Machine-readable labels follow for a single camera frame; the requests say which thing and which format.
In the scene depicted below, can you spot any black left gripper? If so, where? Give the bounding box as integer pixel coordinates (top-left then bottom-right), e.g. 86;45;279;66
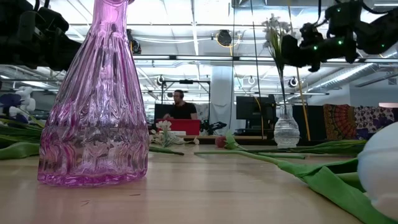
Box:
18;6;82;72

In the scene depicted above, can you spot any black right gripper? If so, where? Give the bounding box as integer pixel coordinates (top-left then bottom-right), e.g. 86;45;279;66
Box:
281;22;360;73

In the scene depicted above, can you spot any white blossom spray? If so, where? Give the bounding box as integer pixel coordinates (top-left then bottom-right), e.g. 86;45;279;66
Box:
262;13;295;119
8;86;37;118
149;119;200;147

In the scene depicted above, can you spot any pink ribbed glass vase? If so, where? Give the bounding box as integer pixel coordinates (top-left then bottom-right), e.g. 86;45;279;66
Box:
37;0;150;188

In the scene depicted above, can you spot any clear glass vase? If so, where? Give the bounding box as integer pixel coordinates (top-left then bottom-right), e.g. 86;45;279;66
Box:
273;103;301;149

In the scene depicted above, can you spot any black monitor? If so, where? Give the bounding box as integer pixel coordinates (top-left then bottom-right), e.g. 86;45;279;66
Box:
154;103;175;124
235;95;278;130

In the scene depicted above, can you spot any black panel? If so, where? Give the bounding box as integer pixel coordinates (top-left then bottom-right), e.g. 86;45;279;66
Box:
292;105;326;141

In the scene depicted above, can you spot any white column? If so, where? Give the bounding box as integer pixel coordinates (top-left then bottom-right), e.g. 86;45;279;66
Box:
210;65;238;135

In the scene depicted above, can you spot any orange mandala cloth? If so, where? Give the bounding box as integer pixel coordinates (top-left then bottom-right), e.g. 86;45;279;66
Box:
323;103;358;141

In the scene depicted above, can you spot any purple floral patterned cloth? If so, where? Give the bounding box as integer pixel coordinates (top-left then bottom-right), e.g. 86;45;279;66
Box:
354;105;396;141

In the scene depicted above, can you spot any person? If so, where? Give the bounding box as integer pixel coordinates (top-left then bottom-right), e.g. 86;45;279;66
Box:
162;89;199;121

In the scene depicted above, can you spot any red box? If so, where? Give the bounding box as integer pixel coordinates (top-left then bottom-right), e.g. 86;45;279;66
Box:
155;118;201;136

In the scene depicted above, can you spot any black hanging cable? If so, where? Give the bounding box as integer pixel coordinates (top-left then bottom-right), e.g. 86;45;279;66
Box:
249;0;266;140

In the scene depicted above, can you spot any yellow cable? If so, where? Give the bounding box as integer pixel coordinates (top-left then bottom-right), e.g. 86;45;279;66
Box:
294;67;312;141

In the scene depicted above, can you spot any black hanging cable reel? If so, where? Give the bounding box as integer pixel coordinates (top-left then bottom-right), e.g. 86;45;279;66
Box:
216;29;233;47
126;29;142;55

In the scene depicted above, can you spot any black table frame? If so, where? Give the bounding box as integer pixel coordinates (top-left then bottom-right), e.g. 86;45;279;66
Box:
183;135;368;147

